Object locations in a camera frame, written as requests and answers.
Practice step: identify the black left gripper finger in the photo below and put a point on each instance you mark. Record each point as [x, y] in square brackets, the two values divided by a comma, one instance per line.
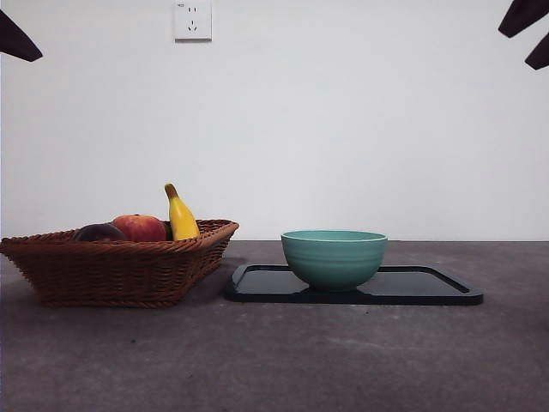
[17, 40]

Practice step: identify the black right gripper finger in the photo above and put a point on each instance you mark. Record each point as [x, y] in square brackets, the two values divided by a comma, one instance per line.
[540, 56]
[525, 17]

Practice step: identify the dark purple plum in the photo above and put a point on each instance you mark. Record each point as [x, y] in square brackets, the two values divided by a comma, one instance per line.
[99, 234]

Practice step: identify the teal ribbed bowl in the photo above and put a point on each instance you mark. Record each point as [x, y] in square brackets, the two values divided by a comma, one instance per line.
[334, 262]

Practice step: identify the red apple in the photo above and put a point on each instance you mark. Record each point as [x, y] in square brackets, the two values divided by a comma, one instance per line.
[143, 227]

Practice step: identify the yellow banana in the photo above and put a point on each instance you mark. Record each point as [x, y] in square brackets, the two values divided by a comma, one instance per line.
[182, 221]

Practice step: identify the brown wicker basket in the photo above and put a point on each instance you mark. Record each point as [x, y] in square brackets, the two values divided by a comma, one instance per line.
[111, 274]

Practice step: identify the black rectangular tray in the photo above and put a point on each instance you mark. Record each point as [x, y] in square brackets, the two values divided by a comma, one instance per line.
[266, 287]

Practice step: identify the white wall socket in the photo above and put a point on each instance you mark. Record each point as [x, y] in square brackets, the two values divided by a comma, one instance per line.
[193, 21]

